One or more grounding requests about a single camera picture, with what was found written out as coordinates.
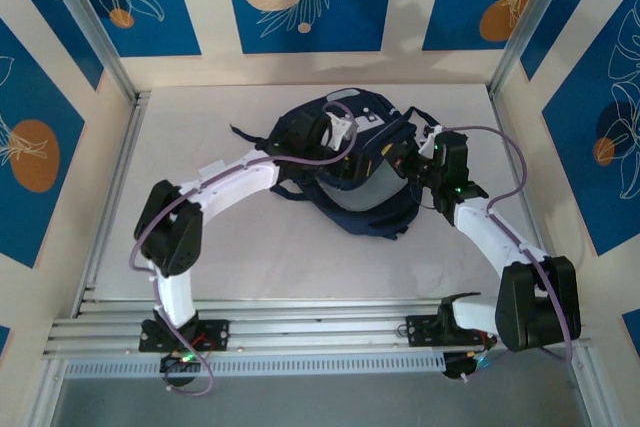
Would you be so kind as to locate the navy blue backpack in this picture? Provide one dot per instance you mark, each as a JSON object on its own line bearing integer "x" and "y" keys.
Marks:
{"x": 370, "y": 224}

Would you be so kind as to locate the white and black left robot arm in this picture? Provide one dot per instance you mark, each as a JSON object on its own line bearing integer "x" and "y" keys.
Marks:
{"x": 235, "y": 179}

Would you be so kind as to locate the aluminium table edge rails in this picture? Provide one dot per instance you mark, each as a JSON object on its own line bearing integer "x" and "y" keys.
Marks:
{"x": 320, "y": 327}

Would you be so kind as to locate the black controller board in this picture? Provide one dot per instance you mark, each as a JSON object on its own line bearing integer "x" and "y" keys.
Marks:
{"x": 457, "y": 364}
{"x": 175, "y": 364}

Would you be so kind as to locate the aluminium side rail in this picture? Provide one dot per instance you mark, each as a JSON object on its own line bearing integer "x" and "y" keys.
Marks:
{"x": 117, "y": 187}
{"x": 501, "y": 114}

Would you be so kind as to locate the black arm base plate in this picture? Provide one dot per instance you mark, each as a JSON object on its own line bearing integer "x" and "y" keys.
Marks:
{"x": 420, "y": 329}
{"x": 215, "y": 334}

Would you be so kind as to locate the aluminium frame post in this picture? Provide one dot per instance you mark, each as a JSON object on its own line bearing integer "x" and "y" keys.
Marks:
{"x": 530, "y": 12}
{"x": 90, "y": 17}

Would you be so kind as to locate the aluminium frame leg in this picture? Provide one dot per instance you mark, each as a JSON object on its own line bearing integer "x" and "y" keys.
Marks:
{"x": 47, "y": 397}
{"x": 595, "y": 392}

